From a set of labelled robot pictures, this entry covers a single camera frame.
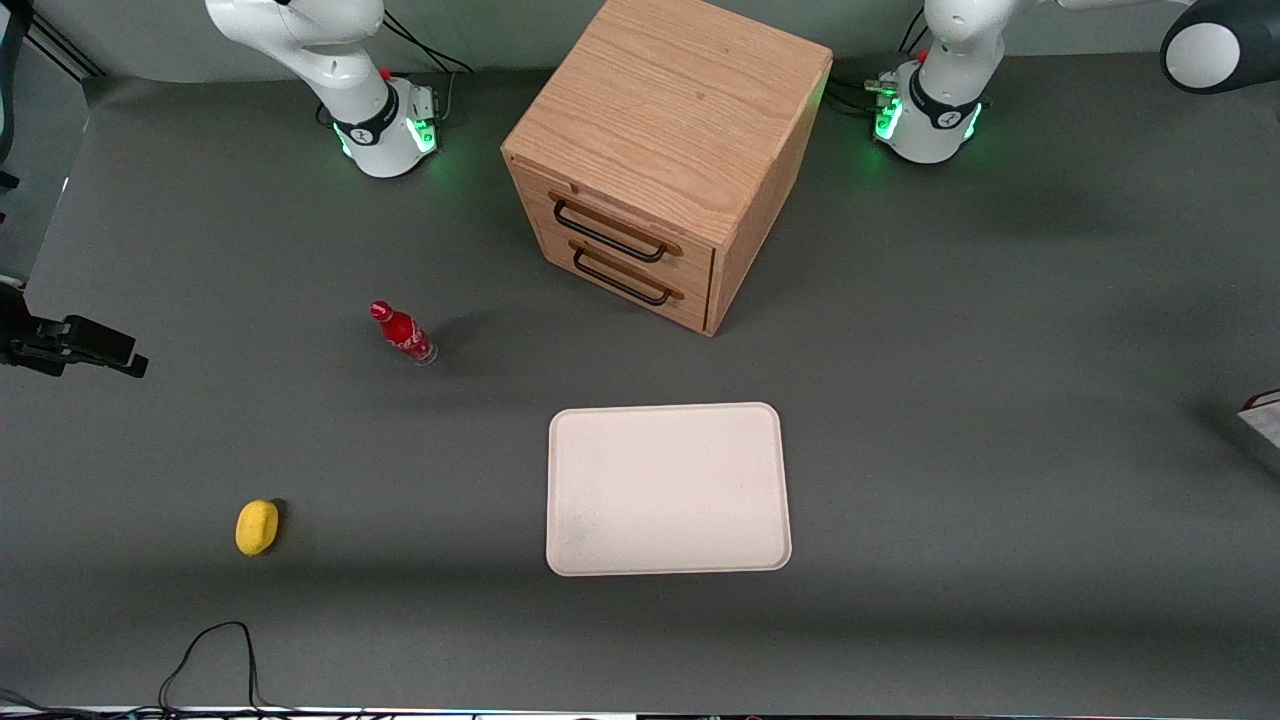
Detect yellow lemon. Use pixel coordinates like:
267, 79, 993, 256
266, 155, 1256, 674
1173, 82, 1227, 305
235, 499, 281, 557

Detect black base cables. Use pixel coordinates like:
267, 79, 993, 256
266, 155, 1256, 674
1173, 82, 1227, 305
382, 8, 475, 123
827, 5, 933, 118

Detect dark grey table mat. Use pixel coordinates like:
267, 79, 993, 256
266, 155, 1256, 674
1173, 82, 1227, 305
0, 38, 1280, 717

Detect black left base cables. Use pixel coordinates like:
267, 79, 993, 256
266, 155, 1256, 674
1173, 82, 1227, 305
827, 5, 933, 118

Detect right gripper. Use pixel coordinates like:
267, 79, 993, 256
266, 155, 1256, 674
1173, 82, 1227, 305
0, 283, 150, 379

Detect wooden drawer front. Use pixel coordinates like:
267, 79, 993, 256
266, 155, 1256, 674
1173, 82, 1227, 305
508, 160, 717, 294
533, 218, 714, 336

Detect black looped table cable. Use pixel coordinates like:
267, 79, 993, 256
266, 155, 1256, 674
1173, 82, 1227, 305
158, 621, 301, 715

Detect oak wooden drawer cabinet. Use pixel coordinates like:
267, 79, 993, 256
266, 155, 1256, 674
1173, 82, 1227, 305
501, 0, 834, 338

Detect red cookie box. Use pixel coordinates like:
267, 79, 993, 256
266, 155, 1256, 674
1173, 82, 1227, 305
1236, 390, 1280, 451

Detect black right base cables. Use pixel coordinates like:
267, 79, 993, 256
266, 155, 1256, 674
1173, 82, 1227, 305
382, 8, 475, 123

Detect dark hanging cable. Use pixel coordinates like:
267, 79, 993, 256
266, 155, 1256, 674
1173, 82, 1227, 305
0, 0, 31, 193

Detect red cola bottle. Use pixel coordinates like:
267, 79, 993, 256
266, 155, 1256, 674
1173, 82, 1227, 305
369, 300, 438, 367

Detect white rectangular tray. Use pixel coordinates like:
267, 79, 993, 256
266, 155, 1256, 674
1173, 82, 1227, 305
545, 402, 793, 578

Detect black wire drawer handle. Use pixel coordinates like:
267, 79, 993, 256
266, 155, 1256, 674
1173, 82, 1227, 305
572, 246, 673, 307
553, 198, 669, 264

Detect black frame strut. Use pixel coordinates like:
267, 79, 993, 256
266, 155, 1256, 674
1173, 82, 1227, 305
24, 10, 105, 81

